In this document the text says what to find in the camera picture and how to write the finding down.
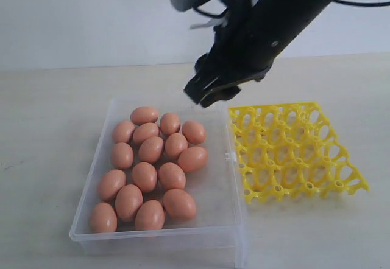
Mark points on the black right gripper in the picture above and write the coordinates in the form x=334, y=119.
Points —
x=244, y=49

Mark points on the brown egg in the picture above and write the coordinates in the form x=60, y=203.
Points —
x=128, y=201
x=194, y=132
x=103, y=219
x=123, y=132
x=145, y=131
x=144, y=114
x=151, y=150
x=144, y=176
x=193, y=159
x=169, y=124
x=179, y=205
x=171, y=176
x=150, y=216
x=175, y=144
x=122, y=156
x=110, y=184

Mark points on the yellow plastic egg tray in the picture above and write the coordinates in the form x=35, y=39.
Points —
x=290, y=150

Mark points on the clear plastic storage box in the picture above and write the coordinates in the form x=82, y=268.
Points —
x=214, y=238

